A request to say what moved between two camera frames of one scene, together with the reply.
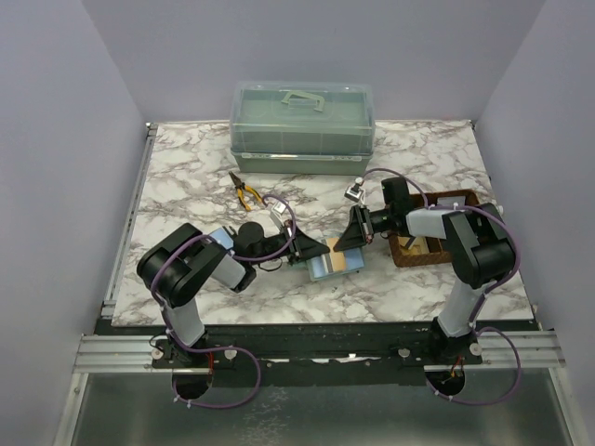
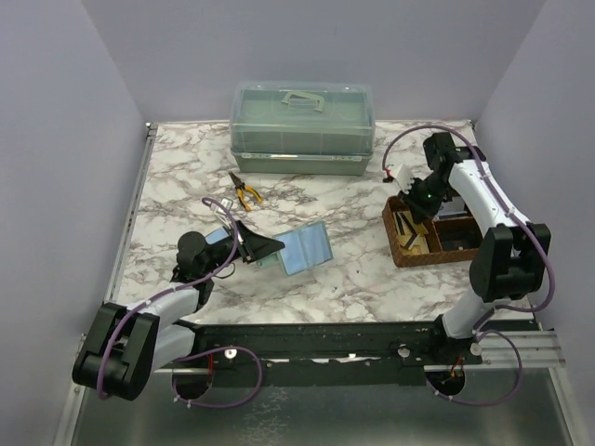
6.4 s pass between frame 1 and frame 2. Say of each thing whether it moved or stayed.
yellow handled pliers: stayed
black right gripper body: moved
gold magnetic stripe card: moved
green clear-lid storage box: stayed
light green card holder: moved
